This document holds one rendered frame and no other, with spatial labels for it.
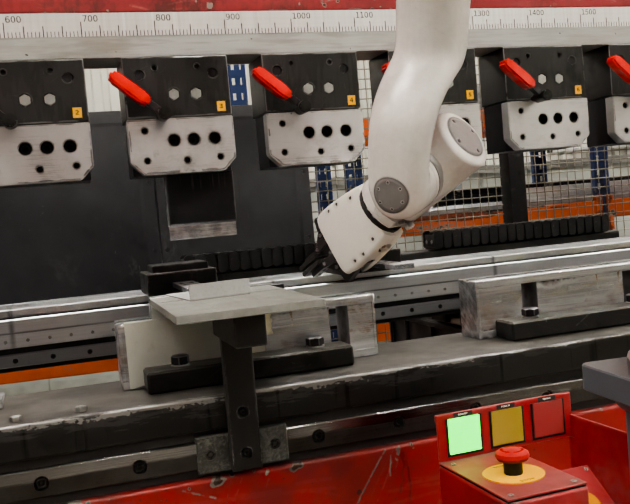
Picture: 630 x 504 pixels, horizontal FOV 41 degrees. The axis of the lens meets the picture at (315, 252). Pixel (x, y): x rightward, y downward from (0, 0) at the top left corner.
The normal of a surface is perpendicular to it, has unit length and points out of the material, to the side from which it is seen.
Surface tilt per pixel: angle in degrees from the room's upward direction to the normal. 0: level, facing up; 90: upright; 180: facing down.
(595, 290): 90
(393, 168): 106
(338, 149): 90
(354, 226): 92
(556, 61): 90
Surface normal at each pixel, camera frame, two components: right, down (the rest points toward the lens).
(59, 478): 0.30, 0.03
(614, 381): -0.97, 0.10
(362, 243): -0.61, 0.20
